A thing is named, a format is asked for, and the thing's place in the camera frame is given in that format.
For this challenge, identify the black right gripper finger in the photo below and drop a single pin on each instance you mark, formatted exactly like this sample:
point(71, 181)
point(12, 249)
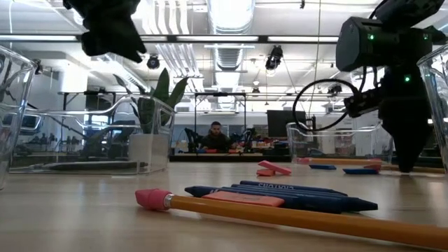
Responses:
point(407, 143)

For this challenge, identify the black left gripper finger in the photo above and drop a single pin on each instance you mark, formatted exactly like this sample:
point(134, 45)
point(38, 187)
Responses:
point(99, 45)
point(129, 45)

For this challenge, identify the clear plastic bin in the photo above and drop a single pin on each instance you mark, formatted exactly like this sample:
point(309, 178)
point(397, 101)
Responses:
point(350, 140)
point(14, 105)
point(52, 140)
point(434, 105)

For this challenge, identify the blue crayon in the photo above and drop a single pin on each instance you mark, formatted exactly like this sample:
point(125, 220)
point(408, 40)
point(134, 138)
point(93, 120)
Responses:
point(276, 184)
point(241, 187)
point(325, 206)
point(301, 196)

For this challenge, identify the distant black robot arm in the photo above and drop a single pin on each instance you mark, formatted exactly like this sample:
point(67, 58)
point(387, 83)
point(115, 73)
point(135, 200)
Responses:
point(190, 140)
point(246, 138)

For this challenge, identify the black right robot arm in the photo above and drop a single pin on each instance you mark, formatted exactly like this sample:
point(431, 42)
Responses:
point(385, 42)

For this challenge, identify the black ceiling spotlight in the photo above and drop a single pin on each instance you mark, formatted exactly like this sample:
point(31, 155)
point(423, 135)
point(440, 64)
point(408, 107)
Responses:
point(274, 57)
point(334, 89)
point(153, 62)

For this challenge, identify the white pillar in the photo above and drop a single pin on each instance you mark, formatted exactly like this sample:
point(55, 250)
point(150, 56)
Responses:
point(364, 140)

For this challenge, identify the black ceiling light track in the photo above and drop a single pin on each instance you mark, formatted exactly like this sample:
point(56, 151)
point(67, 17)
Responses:
point(210, 38)

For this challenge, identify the green plant white pot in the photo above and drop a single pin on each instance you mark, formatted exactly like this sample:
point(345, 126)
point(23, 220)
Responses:
point(150, 150)

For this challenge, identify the black monitor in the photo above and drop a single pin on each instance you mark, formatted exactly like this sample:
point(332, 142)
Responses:
point(285, 124)

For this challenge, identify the person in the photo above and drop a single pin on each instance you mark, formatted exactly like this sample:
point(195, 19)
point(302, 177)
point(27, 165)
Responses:
point(216, 140)

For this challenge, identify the red eraser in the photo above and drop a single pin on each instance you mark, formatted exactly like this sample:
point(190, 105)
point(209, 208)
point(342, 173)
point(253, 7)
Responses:
point(245, 199)

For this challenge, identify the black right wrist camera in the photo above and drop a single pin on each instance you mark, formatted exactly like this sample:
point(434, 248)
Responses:
point(362, 103)

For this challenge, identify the silver ceiling duct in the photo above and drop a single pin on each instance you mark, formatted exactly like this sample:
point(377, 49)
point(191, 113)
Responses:
point(231, 35)

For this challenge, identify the black rig frame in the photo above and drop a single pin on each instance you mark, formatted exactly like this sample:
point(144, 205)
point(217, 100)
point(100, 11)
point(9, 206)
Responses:
point(220, 94)

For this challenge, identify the black aluminium table frame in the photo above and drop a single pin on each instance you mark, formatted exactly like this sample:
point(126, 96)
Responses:
point(227, 158)

